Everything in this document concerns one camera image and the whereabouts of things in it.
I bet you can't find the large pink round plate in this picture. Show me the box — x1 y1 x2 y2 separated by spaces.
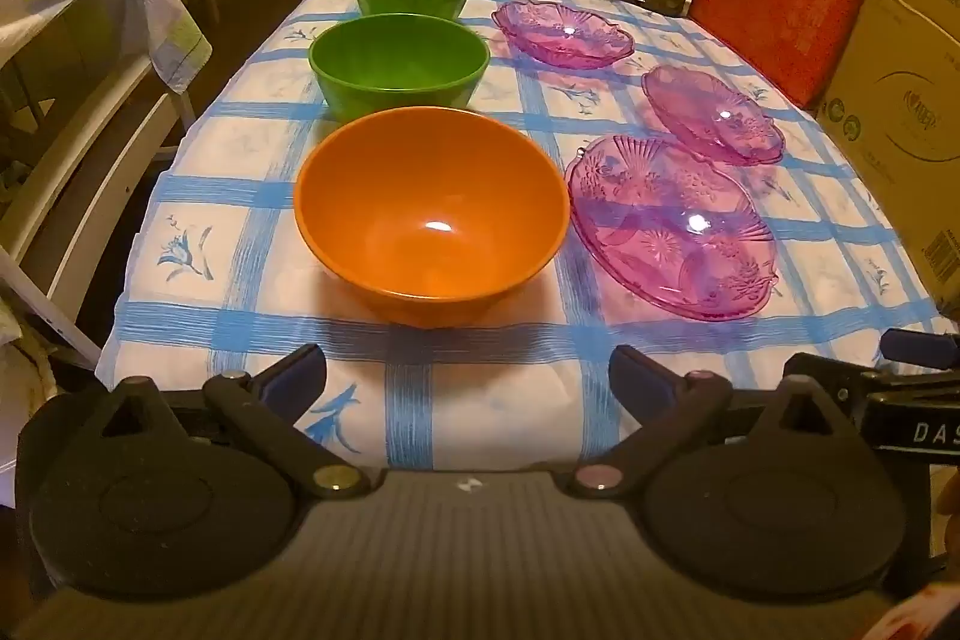
564 134 779 322

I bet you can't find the pink oval glass plate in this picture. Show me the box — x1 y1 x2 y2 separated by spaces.
641 64 786 167
491 0 637 70

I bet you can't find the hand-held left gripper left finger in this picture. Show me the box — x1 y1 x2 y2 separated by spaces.
97 344 372 500

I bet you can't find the red tote bag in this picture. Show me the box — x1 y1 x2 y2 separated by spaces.
688 0 875 110

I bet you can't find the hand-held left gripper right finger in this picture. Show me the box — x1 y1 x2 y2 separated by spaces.
574 344 852 498

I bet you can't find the person's right hand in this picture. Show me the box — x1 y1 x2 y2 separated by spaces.
936 484 960 540

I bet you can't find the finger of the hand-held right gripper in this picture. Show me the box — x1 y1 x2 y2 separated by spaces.
784 353 960 401
881 329 960 365

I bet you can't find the large printed cardboard box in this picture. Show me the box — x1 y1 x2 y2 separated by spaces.
814 0 960 319

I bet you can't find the orange plastic bowl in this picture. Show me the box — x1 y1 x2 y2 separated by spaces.
294 106 571 330

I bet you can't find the blue checked tablecloth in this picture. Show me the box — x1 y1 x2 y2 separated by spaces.
94 0 960 468

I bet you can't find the white wooden chair frame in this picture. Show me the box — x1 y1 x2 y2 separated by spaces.
0 40 196 371

